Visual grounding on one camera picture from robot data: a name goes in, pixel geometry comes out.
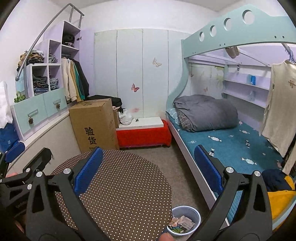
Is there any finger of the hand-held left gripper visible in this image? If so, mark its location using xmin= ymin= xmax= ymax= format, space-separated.
xmin=23 ymin=148 xmax=52 ymax=173
xmin=0 ymin=142 xmax=25 ymax=166

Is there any metal handrail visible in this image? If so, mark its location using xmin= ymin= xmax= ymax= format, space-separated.
xmin=16 ymin=3 xmax=84 ymax=81

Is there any small cardboard box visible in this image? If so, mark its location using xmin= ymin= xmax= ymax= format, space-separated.
xmin=113 ymin=108 xmax=120 ymax=129

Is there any olive clothes pile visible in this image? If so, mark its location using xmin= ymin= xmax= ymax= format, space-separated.
xmin=17 ymin=51 xmax=45 ymax=70

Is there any wide teal drawer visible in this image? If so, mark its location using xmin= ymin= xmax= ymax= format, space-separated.
xmin=13 ymin=97 xmax=48 ymax=141

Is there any green hanging garment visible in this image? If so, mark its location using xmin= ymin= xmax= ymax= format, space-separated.
xmin=74 ymin=61 xmax=85 ymax=99

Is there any white low cabinet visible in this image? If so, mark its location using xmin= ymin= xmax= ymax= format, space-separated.
xmin=5 ymin=109 xmax=80 ymax=176

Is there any white board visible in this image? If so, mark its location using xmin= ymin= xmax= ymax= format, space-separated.
xmin=116 ymin=116 xmax=164 ymax=131

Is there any teal bunk bed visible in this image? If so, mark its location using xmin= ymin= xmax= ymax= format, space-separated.
xmin=165 ymin=3 xmax=296 ymax=232

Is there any folded dark clothes stack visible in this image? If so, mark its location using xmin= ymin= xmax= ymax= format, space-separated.
xmin=32 ymin=75 xmax=49 ymax=94

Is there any blue patterned bedsheet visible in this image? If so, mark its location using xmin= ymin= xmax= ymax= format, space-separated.
xmin=167 ymin=111 xmax=285 ymax=195

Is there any mustard hanging garment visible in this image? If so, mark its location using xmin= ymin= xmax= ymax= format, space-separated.
xmin=70 ymin=61 xmax=82 ymax=102

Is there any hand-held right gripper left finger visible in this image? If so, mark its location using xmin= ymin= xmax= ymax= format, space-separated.
xmin=25 ymin=146 xmax=109 ymax=241

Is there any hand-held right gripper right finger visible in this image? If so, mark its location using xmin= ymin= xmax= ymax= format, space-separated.
xmin=194 ymin=145 xmax=273 ymax=241

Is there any dark blue garment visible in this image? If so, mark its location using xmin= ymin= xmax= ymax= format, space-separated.
xmin=261 ymin=169 xmax=294 ymax=192

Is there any small green plant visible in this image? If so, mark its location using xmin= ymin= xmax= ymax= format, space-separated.
xmin=14 ymin=91 xmax=26 ymax=103

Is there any blue bag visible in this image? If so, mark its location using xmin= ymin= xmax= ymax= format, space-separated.
xmin=0 ymin=123 xmax=20 ymax=153

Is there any lilac stair shelf cabinet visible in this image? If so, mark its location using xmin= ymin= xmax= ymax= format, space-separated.
xmin=9 ymin=21 xmax=94 ymax=142

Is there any blue checked pillow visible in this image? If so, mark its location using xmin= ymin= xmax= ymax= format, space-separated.
xmin=167 ymin=108 xmax=182 ymax=124

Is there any black bag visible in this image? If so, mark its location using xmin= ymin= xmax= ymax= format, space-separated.
xmin=86 ymin=95 xmax=122 ymax=107

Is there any cream hanging shirt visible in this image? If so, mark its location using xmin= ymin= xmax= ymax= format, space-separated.
xmin=261 ymin=60 xmax=296 ymax=158

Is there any pale blue plastic bin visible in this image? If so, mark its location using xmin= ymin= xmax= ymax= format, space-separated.
xmin=166 ymin=206 xmax=201 ymax=237

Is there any brown hanging cloth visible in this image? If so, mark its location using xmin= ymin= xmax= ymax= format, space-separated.
xmin=225 ymin=46 xmax=240 ymax=58

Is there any red bench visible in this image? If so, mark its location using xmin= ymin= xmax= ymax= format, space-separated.
xmin=116 ymin=119 xmax=172 ymax=149

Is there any black hanging coat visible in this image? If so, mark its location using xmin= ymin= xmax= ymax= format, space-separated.
xmin=74 ymin=59 xmax=90 ymax=98

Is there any plaid blanket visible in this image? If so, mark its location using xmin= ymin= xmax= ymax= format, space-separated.
xmin=178 ymin=110 xmax=195 ymax=130

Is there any narrow teal drawer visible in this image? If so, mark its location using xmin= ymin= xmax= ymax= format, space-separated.
xmin=44 ymin=88 xmax=67 ymax=117

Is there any cream hanging jacket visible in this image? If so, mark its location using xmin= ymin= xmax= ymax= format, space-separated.
xmin=61 ymin=58 xmax=78 ymax=102

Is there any white wardrobe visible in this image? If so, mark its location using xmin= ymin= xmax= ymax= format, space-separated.
xmin=94 ymin=28 xmax=192 ymax=121

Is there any round polka dot table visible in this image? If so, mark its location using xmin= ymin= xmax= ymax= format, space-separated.
xmin=50 ymin=149 xmax=173 ymax=241

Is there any yellow garment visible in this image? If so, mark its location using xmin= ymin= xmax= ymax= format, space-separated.
xmin=267 ymin=175 xmax=296 ymax=223

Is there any large cardboard box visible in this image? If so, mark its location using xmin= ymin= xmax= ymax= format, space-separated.
xmin=69 ymin=98 xmax=120 ymax=153

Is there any grey quilt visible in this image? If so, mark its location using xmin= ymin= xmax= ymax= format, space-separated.
xmin=173 ymin=95 xmax=238 ymax=132

